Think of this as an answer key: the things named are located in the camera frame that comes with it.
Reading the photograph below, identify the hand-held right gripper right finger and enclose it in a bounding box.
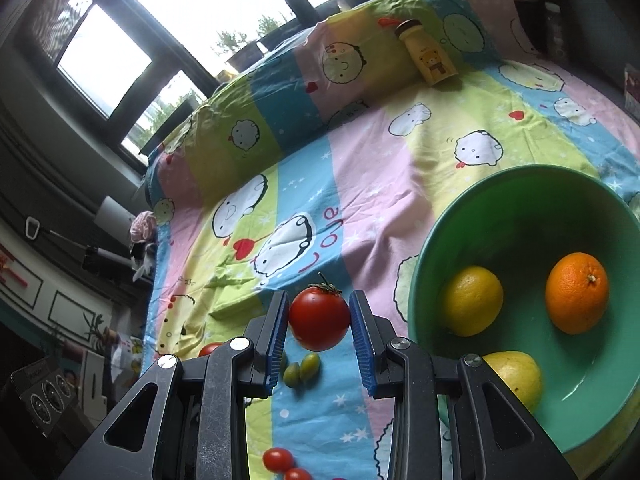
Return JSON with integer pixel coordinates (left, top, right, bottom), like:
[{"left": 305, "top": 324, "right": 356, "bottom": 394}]
[{"left": 348, "top": 290, "right": 578, "bottom": 480}]

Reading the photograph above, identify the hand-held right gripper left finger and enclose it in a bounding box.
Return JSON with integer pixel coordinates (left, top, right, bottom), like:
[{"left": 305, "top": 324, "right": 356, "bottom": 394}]
[{"left": 57, "top": 290, "right": 291, "bottom": 480}]

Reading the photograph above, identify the large red tomato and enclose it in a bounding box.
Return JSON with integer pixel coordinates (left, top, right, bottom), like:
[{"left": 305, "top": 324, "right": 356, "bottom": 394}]
[{"left": 288, "top": 272, "right": 352, "bottom": 352}]

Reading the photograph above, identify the yellow lemon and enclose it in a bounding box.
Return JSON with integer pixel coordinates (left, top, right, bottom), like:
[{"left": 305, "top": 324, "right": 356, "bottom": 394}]
[{"left": 440, "top": 266, "right": 505, "bottom": 338}]

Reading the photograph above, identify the yellow pear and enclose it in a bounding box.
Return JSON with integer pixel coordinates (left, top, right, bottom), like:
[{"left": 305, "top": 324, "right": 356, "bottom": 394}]
[{"left": 482, "top": 351, "right": 544, "bottom": 414}]

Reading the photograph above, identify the green bowl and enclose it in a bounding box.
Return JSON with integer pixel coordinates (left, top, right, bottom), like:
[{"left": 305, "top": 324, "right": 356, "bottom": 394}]
[{"left": 407, "top": 164, "right": 640, "bottom": 454}]

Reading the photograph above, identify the larger red cherry tomato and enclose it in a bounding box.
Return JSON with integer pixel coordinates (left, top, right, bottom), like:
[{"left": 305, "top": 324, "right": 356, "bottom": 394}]
[{"left": 262, "top": 447, "right": 295, "bottom": 474}]

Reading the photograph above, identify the pink crumpled cloth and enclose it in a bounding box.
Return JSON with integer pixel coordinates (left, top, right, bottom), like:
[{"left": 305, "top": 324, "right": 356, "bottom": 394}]
[{"left": 129, "top": 211, "right": 159, "bottom": 244}]

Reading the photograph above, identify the cartoon printed bedsheet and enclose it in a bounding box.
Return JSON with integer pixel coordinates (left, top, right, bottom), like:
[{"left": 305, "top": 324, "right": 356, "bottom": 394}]
[{"left": 140, "top": 0, "right": 640, "bottom": 480}]

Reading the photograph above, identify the white cylinder lamp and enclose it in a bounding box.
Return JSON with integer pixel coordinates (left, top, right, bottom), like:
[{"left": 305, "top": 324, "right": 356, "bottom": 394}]
[{"left": 94, "top": 196, "right": 137, "bottom": 234}]

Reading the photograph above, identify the orange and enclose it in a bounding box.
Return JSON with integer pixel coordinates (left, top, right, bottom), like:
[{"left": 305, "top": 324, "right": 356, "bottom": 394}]
[{"left": 545, "top": 252, "right": 611, "bottom": 335}]

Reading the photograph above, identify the yellow cartoon bottle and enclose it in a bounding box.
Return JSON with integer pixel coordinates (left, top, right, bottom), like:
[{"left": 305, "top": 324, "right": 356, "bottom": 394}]
[{"left": 394, "top": 18, "right": 459, "bottom": 86}]

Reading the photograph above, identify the dark framed window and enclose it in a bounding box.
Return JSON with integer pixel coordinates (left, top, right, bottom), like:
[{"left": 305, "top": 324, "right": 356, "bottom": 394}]
[{"left": 15, "top": 0, "right": 416, "bottom": 161}]

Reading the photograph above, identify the small glass jar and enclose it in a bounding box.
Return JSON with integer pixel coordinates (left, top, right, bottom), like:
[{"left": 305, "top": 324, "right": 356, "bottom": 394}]
[{"left": 544, "top": 2, "right": 564, "bottom": 56}]

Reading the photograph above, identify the snack packet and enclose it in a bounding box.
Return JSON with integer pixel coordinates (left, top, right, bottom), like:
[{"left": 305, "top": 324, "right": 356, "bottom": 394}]
[{"left": 623, "top": 62, "right": 640, "bottom": 111}]

